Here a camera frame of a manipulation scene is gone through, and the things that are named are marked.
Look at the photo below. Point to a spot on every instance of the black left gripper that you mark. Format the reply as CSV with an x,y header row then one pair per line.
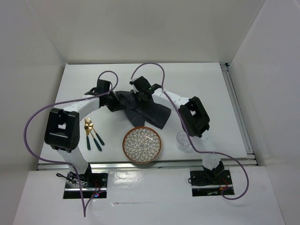
x,y
114,107

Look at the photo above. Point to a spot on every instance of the aluminium front table rail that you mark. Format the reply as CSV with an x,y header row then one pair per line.
x,y
161,164

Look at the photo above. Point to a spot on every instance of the gold fork green handle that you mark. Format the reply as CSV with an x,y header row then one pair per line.
x,y
87,130

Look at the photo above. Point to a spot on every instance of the clear drinking glass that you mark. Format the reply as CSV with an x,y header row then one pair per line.
x,y
183,143

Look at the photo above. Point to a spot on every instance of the floral patterned ceramic plate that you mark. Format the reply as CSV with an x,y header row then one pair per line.
x,y
142,145

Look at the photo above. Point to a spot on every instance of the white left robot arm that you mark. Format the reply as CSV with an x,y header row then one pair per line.
x,y
63,126

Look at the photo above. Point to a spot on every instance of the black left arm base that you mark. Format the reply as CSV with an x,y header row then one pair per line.
x,y
96,181

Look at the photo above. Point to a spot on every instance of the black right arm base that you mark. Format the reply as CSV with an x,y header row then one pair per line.
x,y
201,178

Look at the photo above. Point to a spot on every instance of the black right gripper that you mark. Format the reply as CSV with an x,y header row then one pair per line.
x,y
136,93

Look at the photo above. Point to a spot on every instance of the dark grey checked cloth napkin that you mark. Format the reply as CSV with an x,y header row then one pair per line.
x,y
138,113

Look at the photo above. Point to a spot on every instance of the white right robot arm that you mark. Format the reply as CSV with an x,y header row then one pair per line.
x,y
194,118

